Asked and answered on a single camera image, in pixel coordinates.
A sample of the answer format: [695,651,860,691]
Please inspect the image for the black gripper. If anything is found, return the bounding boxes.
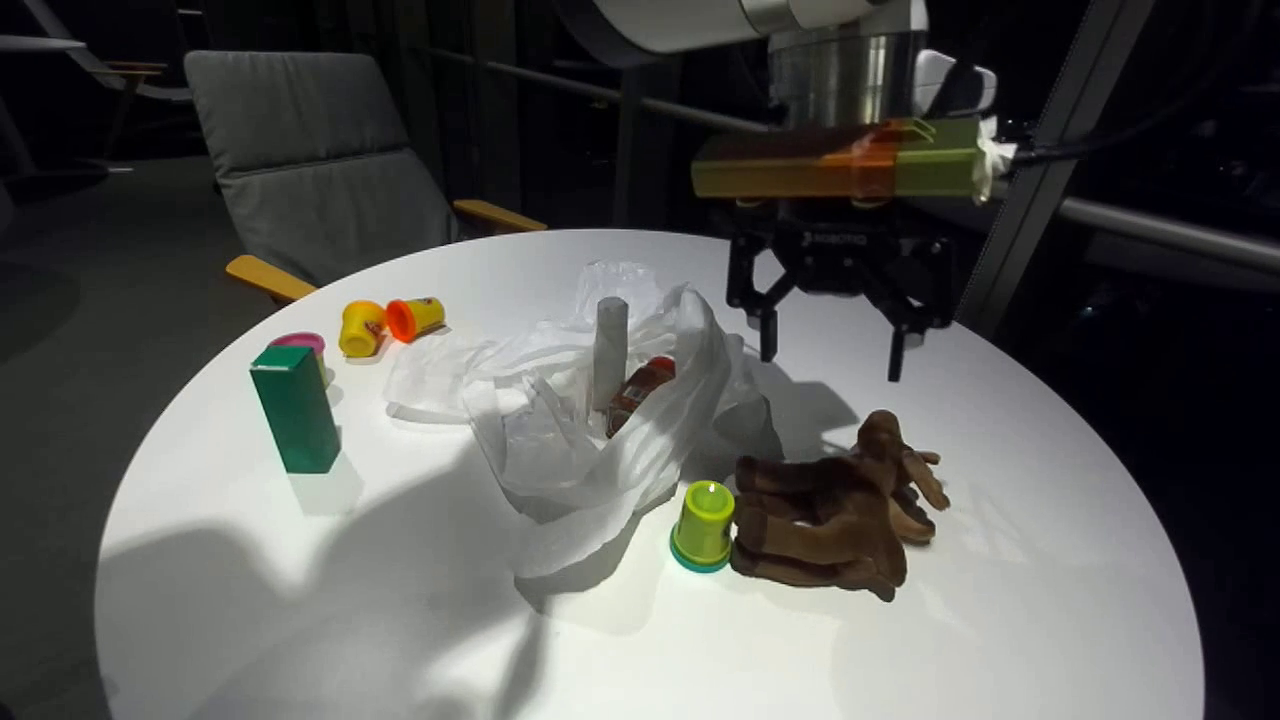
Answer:
[730,213,961,383]

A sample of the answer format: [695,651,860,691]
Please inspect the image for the white plastic bag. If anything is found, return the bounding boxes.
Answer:
[386,281,866,605]

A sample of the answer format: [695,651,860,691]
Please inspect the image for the grey chair with wooden armrests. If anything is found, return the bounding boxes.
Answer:
[179,45,554,308]

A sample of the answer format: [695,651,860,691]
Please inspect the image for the metal window railing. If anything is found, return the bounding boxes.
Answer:
[438,45,1280,275]

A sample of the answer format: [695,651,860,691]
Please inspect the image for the brown plush moose toy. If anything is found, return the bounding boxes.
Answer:
[730,408,955,605]

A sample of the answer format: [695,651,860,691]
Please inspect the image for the lime green small bottle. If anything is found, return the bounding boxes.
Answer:
[669,476,742,574]

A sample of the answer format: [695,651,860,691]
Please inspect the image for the orange spice bottle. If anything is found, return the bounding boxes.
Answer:
[606,351,680,436]

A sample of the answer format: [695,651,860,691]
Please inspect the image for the yellow-green wrist camera box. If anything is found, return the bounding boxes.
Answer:
[690,114,1020,208]

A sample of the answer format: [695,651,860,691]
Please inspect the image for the dark background chair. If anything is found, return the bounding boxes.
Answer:
[0,0,196,111]

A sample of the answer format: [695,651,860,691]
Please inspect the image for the metal window post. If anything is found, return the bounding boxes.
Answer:
[953,0,1161,335]

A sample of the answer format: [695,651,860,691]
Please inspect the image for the small red toy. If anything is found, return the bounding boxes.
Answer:
[379,293,450,342]

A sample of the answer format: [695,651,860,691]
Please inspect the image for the green cardboard box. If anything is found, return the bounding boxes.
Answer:
[247,341,347,476]

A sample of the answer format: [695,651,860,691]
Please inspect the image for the play dough tub pink lid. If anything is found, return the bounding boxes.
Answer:
[273,326,332,359]

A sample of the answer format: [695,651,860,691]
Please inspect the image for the clear bottle with white cap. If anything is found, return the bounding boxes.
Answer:
[590,293,633,415]

